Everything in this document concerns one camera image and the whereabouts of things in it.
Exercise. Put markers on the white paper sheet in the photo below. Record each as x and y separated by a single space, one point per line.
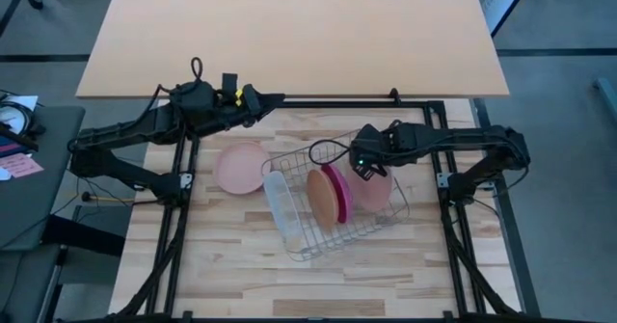
24 102

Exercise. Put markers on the grey metal desk leg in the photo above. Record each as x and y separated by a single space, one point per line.
608 89

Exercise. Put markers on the magenta round plate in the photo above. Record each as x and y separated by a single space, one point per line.
343 193

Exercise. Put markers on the black frame clamp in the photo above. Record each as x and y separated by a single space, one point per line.
394 95

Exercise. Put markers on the dark purple notebook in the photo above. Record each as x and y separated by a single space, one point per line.
7 149

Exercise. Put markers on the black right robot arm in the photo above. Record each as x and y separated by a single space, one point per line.
463 137

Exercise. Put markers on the grey side table leg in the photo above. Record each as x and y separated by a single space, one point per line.
50 284

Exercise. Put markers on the large wooden desk top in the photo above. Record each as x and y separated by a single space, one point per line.
289 38

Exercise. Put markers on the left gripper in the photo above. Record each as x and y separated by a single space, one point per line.
207 113

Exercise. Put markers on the silver corner bracket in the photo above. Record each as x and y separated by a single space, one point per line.
442 180
186 180

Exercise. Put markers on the yellow tape tag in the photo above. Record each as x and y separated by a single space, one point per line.
238 96

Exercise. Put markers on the white perforated computer case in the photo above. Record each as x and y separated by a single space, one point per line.
501 0

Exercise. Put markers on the grey side table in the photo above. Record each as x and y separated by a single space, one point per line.
43 193

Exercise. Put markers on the orange round plate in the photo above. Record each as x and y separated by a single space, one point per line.
322 200

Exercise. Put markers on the black table side rail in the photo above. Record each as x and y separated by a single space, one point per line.
511 246

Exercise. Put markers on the pale pink round plate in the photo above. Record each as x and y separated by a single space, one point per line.
373 195
238 169

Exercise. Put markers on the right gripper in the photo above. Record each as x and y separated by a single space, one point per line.
385 142

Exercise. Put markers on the translucent white cutlery holder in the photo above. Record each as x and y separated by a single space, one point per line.
282 207

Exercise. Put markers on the pink sticky note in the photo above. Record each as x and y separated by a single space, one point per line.
21 165

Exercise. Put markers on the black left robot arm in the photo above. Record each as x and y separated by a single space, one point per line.
125 127

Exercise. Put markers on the black aluminium frame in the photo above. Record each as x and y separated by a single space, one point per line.
337 104

